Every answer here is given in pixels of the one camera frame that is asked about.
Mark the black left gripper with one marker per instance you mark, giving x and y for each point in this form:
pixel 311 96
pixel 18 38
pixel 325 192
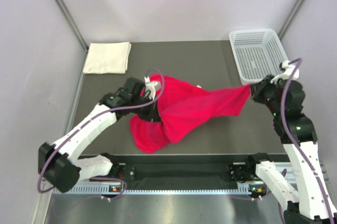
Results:
pixel 152 113

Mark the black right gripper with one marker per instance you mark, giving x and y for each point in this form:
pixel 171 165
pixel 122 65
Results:
pixel 257 88

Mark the pink red t shirt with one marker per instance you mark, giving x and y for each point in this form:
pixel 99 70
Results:
pixel 182 107

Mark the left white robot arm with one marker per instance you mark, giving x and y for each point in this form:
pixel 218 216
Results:
pixel 60 164

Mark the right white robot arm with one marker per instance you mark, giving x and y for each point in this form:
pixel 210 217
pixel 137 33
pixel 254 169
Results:
pixel 309 200

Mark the white perforated plastic basket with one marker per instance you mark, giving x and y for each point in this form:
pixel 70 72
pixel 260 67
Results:
pixel 257 53

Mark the folded cream white t shirt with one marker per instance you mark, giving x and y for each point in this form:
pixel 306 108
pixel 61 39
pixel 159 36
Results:
pixel 107 58

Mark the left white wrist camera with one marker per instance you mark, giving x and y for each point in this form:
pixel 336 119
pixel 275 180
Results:
pixel 151 87

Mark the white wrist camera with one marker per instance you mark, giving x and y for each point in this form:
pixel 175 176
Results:
pixel 286 69
pixel 151 87

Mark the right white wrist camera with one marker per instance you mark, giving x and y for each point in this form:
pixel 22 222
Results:
pixel 286 69

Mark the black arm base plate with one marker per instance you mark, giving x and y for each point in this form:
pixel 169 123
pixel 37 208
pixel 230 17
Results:
pixel 134 172

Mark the slotted grey cable duct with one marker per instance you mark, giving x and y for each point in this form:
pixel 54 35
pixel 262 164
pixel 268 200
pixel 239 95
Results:
pixel 113 188

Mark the right aluminium frame post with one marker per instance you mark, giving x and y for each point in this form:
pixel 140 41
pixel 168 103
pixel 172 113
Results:
pixel 290 18

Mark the aluminium frame post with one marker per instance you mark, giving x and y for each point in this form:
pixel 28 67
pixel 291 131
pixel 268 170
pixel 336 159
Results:
pixel 71 22
pixel 290 18

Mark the left aluminium frame post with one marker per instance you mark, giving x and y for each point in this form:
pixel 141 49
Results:
pixel 71 22

